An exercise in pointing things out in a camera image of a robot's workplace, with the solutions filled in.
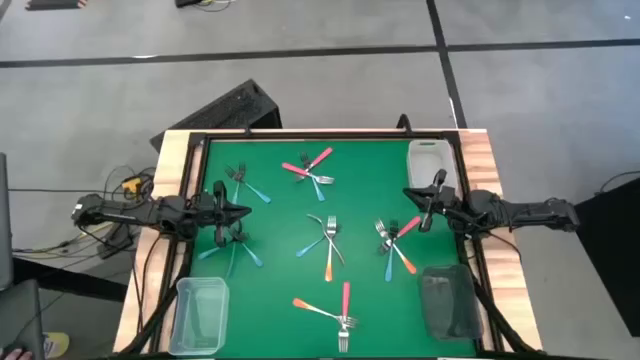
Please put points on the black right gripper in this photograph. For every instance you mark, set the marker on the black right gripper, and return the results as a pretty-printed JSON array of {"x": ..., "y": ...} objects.
[{"x": 440, "y": 200}]

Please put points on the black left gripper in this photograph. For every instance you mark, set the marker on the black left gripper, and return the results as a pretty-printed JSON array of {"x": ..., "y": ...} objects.
[{"x": 220, "y": 215}]

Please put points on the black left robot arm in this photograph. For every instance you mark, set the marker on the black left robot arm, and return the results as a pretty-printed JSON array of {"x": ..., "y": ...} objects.
[{"x": 130, "y": 212}]

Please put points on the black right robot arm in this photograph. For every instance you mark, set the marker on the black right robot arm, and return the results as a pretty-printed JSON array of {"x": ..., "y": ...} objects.
[{"x": 525, "y": 212}]

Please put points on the white plastic bin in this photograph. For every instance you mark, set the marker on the white plastic bin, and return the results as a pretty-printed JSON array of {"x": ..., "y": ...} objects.
[{"x": 425, "y": 160}]

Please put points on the green table mat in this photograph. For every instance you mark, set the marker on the green table mat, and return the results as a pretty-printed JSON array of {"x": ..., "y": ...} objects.
[{"x": 280, "y": 280}]

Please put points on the yellow plug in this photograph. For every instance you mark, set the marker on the yellow plug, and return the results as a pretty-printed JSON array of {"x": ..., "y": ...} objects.
[{"x": 132, "y": 185}]

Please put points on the clear plastic bin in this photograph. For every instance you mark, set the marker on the clear plastic bin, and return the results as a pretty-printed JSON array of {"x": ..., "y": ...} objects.
[{"x": 200, "y": 315}]

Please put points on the dark smoky plastic bin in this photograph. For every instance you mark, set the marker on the dark smoky plastic bin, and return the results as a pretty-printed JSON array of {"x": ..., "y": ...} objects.
[{"x": 450, "y": 305}]

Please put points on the black stand foot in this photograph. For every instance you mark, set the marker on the black stand foot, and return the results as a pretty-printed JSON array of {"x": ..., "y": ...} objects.
[{"x": 117, "y": 242}]

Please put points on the black floor strip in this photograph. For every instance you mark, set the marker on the black floor strip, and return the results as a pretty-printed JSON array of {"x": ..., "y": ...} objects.
[{"x": 70, "y": 282}]

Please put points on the black equipment box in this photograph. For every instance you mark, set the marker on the black equipment box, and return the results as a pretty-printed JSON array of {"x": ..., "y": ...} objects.
[{"x": 610, "y": 250}]

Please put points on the yellow and blue object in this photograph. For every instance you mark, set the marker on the yellow and blue object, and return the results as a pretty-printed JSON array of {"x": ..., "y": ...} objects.
[{"x": 57, "y": 345}]

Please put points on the gray panel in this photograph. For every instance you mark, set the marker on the gray panel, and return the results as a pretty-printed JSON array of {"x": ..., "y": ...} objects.
[{"x": 5, "y": 225}]

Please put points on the person's hand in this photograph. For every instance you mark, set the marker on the person's hand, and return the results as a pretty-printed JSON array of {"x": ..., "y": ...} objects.
[{"x": 15, "y": 356}]

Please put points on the black bar with orange ends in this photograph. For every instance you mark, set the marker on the black bar with orange ends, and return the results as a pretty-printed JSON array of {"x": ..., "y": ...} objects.
[{"x": 55, "y": 4}]

